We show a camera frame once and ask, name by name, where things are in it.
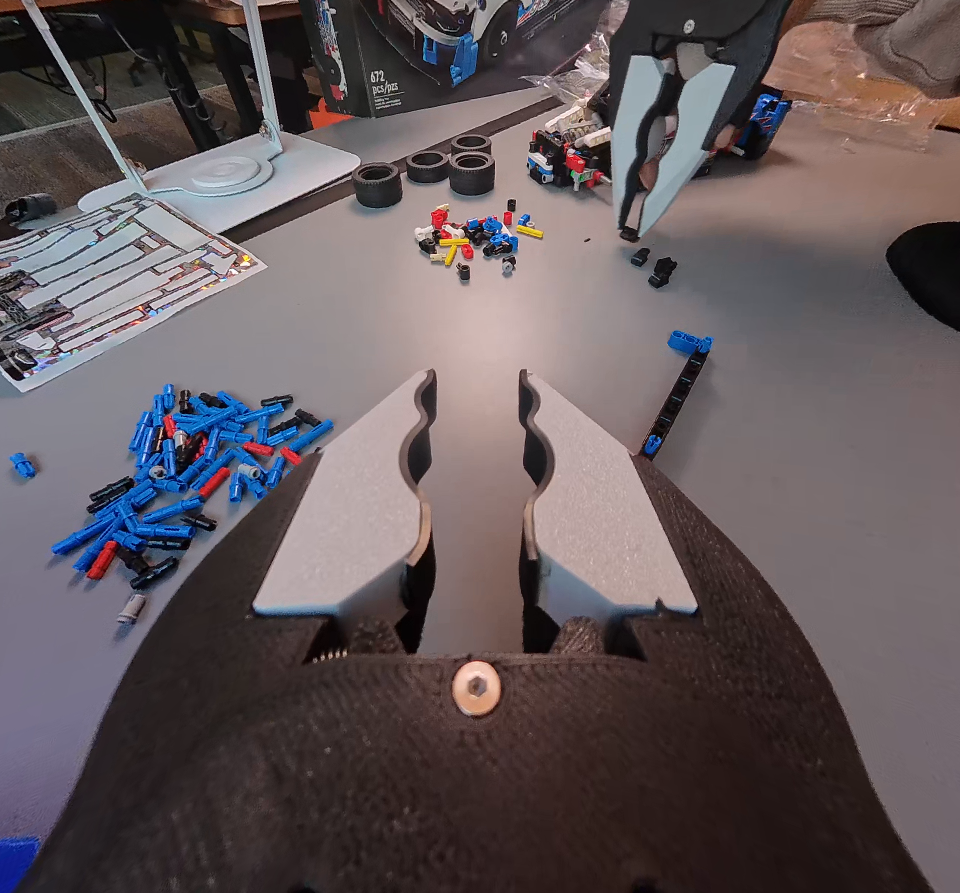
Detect pile of blue lego pins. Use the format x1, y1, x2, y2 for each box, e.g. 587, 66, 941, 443
51, 383, 335, 590

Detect black lego beam blue connectors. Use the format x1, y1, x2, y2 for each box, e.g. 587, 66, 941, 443
641, 330, 714, 459

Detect blue flat object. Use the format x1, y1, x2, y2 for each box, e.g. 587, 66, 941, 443
0, 836, 42, 893

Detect lego set cardboard box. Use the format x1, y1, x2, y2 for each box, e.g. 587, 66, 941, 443
292, 0, 637, 118

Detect clear plastic bag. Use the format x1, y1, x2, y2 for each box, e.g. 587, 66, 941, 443
765, 23, 960, 155
521, 30, 627, 103

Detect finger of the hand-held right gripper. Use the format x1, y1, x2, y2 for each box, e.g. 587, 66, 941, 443
611, 54, 681, 234
636, 62, 739, 236

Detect white book stand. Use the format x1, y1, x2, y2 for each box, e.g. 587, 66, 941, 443
0, 0, 360, 234

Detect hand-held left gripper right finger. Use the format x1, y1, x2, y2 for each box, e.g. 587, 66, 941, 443
519, 370, 699, 625

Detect lego race car model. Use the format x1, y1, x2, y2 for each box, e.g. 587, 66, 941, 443
527, 86, 792, 193

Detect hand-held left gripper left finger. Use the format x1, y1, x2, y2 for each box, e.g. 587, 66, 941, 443
252, 369, 438, 621

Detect pile of mixed lego pieces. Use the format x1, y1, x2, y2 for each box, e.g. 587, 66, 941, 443
414, 197, 545, 283

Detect black round cushion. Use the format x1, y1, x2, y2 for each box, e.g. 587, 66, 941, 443
885, 221, 960, 332

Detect sticker sheet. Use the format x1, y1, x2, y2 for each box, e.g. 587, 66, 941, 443
0, 191, 268, 393

